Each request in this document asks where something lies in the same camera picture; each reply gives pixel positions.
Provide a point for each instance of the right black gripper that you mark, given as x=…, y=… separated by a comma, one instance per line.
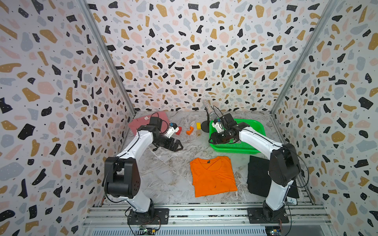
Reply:
x=214, y=138

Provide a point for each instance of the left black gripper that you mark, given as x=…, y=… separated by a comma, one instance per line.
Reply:
x=170, y=147

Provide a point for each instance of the orange t-shirt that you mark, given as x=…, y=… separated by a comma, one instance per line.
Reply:
x=213, y=176

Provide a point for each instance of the black t-shirt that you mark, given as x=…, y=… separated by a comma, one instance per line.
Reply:
x=262, y=173

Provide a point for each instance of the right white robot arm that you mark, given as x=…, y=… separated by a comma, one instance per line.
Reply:
x=270, y=148

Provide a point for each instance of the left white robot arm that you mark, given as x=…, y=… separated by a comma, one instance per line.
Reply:
x=122, y=179

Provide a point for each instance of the pink folded t-shirt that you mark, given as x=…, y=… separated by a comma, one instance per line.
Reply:
x=145, y=119

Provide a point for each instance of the red toy block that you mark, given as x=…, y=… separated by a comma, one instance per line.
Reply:
x=179, y=130

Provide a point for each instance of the black stand with clear tube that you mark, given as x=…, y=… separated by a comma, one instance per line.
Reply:
x=210, y=116

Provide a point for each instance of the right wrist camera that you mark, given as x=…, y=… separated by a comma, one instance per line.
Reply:
x=225, y=122

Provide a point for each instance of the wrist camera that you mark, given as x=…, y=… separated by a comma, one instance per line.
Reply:
x=172, y=128
x=225, y=122

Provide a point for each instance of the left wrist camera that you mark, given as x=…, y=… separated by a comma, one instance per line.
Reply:
x=172, y=128

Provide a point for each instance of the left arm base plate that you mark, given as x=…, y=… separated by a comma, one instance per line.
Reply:
x=158, y=216

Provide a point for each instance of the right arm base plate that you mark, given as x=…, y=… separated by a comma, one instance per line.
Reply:
x=264, y=215

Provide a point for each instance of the aluminium rail frame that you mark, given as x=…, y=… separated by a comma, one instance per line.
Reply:
x=209, y=220

